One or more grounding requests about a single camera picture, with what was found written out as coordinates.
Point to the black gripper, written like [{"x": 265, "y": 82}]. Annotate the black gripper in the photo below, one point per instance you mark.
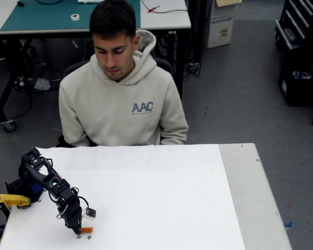
[{"x": 73, "y": 220}]

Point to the orange rectangular block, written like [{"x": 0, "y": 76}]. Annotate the orange rectangular block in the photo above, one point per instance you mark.
[{"x": 87, "y": 230}]

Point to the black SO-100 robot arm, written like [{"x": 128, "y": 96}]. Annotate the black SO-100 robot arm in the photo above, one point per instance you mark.
[{"x": 39, "y": 179}]

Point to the large white paper sheet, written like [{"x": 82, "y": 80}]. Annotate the large white paper sheet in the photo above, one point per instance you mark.
[{"x": 146, "y": 198}]

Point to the grey caster wheel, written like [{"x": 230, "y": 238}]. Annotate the grey caster wheel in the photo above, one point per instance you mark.
[{"x": 9, "y": 125}]

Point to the man in beige hoodie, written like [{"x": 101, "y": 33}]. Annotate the man in beige hoodie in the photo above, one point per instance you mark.
[{"x": 120, "y": 104}]

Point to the black office chair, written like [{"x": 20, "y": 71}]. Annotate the black office chair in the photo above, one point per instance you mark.
[{"x": 167, "y": 65}]

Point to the white tape roll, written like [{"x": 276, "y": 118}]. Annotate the white tape roll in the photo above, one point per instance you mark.
[{"x": 74, "y": 16}]

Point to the blue tape scrap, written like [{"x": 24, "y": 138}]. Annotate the blue tape scrap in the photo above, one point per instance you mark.
[{"x": 288, "y": 225}]

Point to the green cutting mat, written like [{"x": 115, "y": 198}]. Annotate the green cutting mat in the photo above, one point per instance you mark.
[{"x": 49, "y": 15}]

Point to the red and blue pen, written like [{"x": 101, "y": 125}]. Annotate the red and blue pen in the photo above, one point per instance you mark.
[{"x": 153, "y": 9}]

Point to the white cardboard box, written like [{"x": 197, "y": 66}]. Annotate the white cardboard box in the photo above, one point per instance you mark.
[{"x": 221, "y": 28}]

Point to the black storage bin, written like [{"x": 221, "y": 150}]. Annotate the black storage bin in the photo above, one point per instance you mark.
[{"x": 297, "y": 91}]

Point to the black tool cart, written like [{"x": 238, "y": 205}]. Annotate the black tool cart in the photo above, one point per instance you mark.
[{"x": 294, "y": 23}]

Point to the small white wrist camera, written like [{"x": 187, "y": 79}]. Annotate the small white wrist camera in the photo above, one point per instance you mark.
[{"x": 90, "y": 213}]

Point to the white work table black frame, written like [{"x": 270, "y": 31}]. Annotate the white work table black frame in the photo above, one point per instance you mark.
[{"x": 167, "y": 20}]

